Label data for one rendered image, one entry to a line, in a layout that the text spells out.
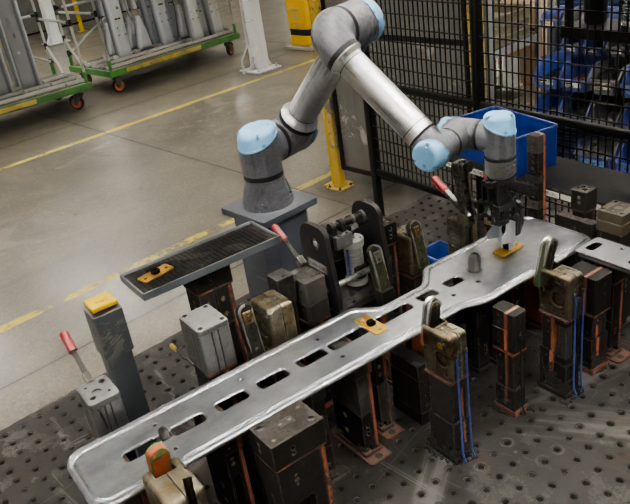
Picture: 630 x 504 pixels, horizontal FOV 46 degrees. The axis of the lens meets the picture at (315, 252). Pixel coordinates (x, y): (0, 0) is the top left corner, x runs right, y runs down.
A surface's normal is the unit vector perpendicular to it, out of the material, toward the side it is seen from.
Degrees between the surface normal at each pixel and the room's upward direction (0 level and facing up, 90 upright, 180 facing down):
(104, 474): 0
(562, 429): 0
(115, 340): 90
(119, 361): 90
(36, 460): 0
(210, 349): 90
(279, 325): 90
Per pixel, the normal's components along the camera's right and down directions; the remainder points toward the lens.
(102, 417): 0.58, 0.30
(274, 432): -0.14, -0.88
